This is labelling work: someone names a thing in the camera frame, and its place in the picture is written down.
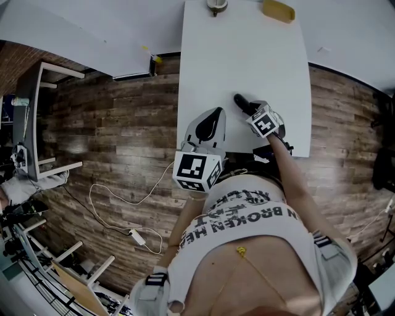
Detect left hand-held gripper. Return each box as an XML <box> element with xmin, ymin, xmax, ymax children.
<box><xmin>172</xmin><ymin>107</ymin><xmax>228</xmax><ymax>194</ymax></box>

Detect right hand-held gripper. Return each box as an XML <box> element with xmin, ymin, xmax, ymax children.
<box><xmin>246</xmin><ymin>100</ymin><xmax>293</xmax><ymax>156</ymax></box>

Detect person's right forearm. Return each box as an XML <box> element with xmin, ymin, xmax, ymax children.
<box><xmin>267</xmin><ymin>133</ymin><xmax>315</xmax><ymax>210</ymax></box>

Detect person's left forearm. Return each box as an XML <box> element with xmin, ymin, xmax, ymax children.
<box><xmin>165</xmin><ymin>193</ymin><xmax>209</xmax><ymax>269</ymax></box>

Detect white rectangular table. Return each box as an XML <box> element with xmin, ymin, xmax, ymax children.
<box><xmin>177</xmin><ymin>0</ymin><xmax>312</xmax><ymax>158</ymax></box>

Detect black shorts with belt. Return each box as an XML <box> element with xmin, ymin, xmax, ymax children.
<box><xmin>220</xmin><ymin>151</ymin><xmax>286</xmax><ymax>201</ymax></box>

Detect white printed shirt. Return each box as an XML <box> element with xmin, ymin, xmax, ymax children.
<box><xmin>129</xmin><ymin>174</ymin><xmax>359</xmax><ymax>316</ymax></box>

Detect grey round bowl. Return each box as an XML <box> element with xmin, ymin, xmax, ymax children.
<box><xmin>206</xmin><ymin>0</ymin><xmax>228</xmax><ymax>18</ymax></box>

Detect white power strip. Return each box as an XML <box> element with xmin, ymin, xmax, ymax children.
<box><xmin>128</xmin><ymin>228</ymin><xmax>146</xmax><ymax>246</ymax></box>

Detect black office chair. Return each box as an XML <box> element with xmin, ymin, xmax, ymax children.
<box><xmin>372</xmin><ymin>146</ymin><xmax>395</xmax><ymax>191</ymax></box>
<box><xmin>370</xmin><ymin>89</ymin><xmax>395</xmax><ymax>146</ymax></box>

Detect person's bare chest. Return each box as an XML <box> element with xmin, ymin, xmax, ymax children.
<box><xmin>191</xmin><ymin>236</ymin><xmax>323</xmax><ymax>316</ymax></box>

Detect grey side table white legs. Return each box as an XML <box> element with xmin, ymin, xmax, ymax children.
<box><xmin>12</xmin><ymin>60</ymin><xmax>86</xmax><ymax>183</ymax></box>

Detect white device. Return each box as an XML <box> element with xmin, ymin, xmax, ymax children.
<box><xmin>12</xmin><ymin>143</ymin><xmax>31</xmax><ymax>169</ymax></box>

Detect wooden top white leg table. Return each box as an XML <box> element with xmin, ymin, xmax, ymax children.
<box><xmin>51</xmin><ymin>240</ymin><xmax>130</xmax><ymax>316</ymax></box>

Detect white metal rack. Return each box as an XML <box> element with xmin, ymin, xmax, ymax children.
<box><xmin>0</xmin><ymin>222</ymin><xmax>75</xmax><ymax>316</ymax></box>

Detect gold necklace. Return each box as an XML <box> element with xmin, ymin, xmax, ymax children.
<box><xmin>212</xmin><ymin>246</ymin><xmax>286</xmax><ymax>306</ymax></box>

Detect long white floor cable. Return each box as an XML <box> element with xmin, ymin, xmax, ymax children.
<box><xmin>89</xmin><ymin>160</ymin><xmax>176</xmax><ymax>254</ymax></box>

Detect black floor cable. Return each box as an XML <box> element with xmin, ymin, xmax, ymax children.
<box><xmin>62</xmin><ymin>186</ymin><xmax>131</xmax><ymax>238</ymax></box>

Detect thin white cable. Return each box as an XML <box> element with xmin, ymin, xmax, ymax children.
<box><xmin>345</xmin><ymin>208</ymin><xmax>395</xmax><ymax>241</ymax></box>

